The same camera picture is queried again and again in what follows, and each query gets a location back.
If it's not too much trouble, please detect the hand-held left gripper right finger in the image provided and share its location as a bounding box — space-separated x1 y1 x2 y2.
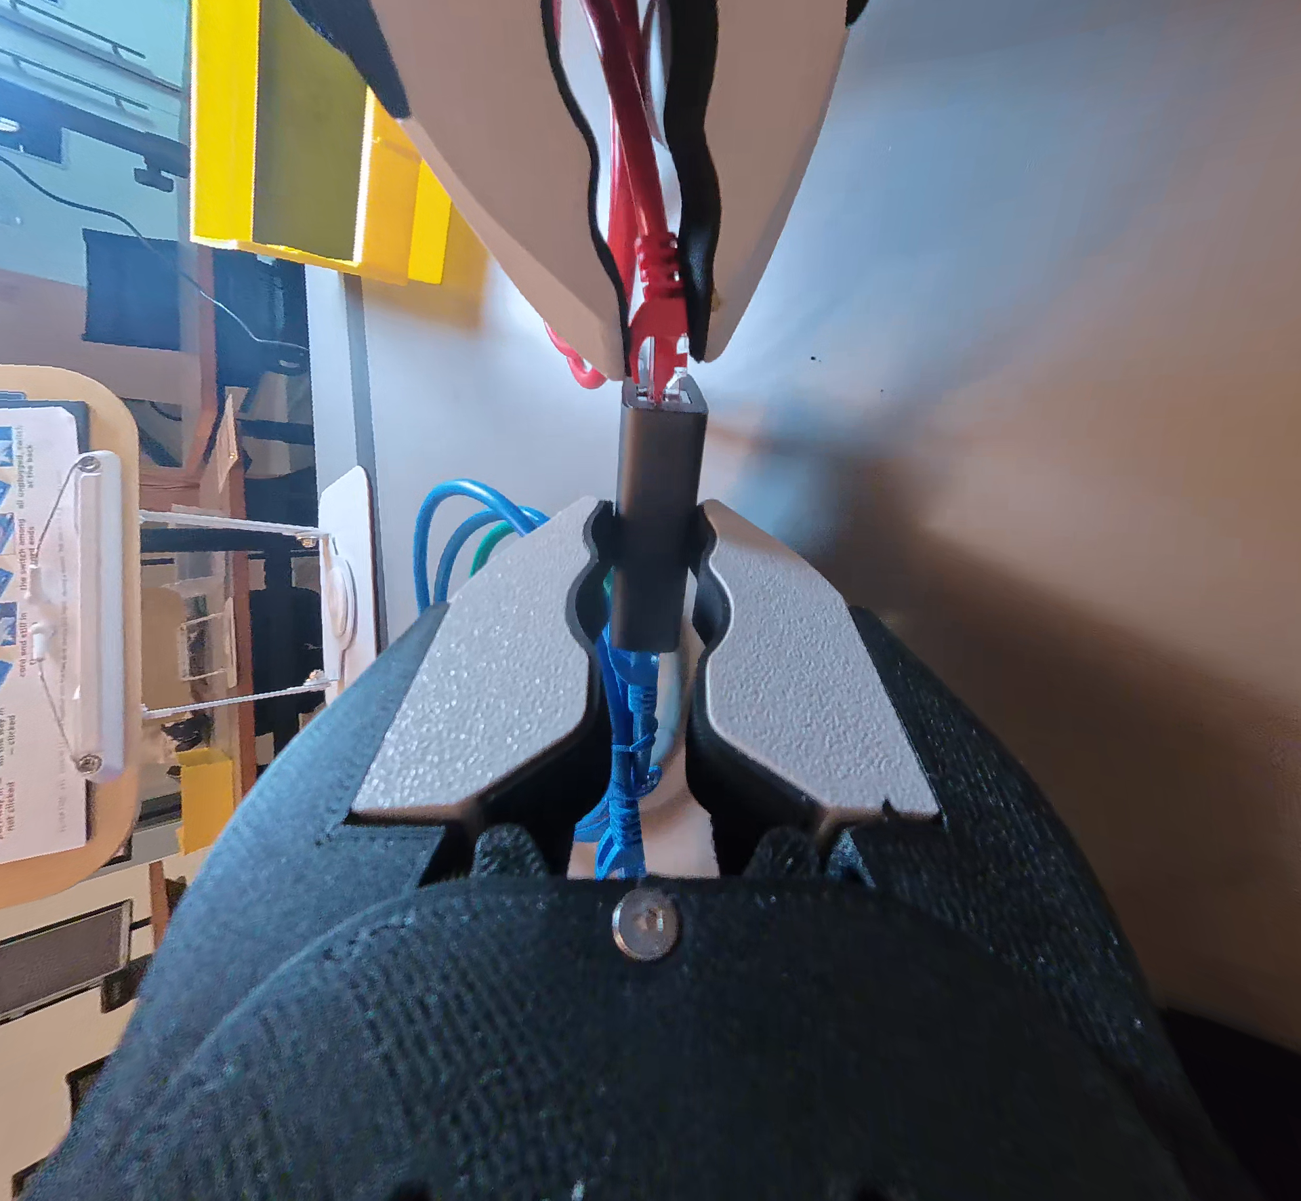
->
683 500 941 827

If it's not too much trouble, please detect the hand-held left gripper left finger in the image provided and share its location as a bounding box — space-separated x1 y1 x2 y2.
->
349 496 620 821

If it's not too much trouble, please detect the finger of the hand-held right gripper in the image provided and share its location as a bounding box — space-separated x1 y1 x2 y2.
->
650 0 857 365
332 0 633 382

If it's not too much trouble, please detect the yellow plastic bin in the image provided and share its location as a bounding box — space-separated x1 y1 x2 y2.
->
186 0 489 288

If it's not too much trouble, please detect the green ethernet cable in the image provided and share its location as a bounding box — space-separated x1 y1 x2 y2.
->
468 518 534 567

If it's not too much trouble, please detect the blue ethernet cable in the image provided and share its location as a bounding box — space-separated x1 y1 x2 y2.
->
414 479 663 881

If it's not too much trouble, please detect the red ethernet cable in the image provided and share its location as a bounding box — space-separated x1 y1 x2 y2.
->
543 0 711 404

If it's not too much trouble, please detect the black ethernet coupler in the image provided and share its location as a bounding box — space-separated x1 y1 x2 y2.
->
614 378 706 653

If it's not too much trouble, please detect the metal stand rod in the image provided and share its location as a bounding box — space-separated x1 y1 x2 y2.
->
139 507 330 552
141 672 336 718

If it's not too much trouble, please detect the white clip bar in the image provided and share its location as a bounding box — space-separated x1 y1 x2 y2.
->
70 451 124 780

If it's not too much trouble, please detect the wooden instruction board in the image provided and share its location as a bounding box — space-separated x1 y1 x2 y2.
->
0 365 137 907

